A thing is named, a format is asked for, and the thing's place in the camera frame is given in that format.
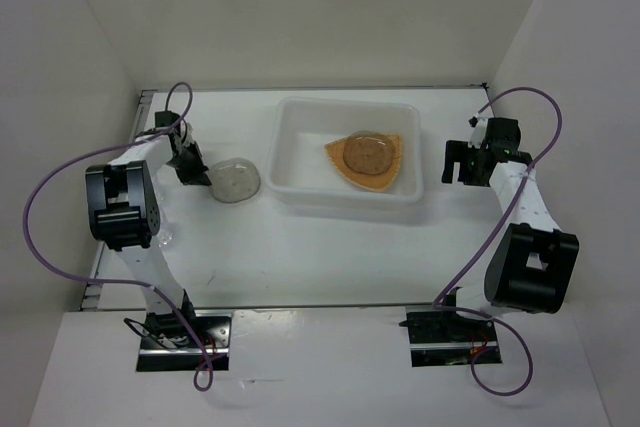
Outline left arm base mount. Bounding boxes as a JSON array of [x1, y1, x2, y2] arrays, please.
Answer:
[[123, 310, 232, 372]]

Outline white plastic bin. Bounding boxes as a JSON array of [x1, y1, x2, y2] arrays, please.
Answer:
[[264, 97, 424, 222]]

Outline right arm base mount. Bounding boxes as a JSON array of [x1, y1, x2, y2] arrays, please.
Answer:
[[399, 309, 502, 368]]

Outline clear glass plate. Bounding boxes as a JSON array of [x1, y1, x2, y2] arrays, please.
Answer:
[[343, 131, 396, 175], [208, 158, 261, 204]]

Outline triangular woven bamboo tray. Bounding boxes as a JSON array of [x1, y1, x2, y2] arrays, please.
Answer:
[[324, 132, 404, 192]]

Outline aluminium table edge rail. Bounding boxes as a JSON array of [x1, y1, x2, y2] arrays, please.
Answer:
[[78, 296, 433, 312]]

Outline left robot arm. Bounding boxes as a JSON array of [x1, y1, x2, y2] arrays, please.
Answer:
[[85, 110, 211, 347]]

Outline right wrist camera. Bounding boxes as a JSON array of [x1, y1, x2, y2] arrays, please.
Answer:
[[468, 114, 491, 149]]

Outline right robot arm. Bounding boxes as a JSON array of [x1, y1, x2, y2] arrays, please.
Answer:
[[438, 115, 579, 340]]

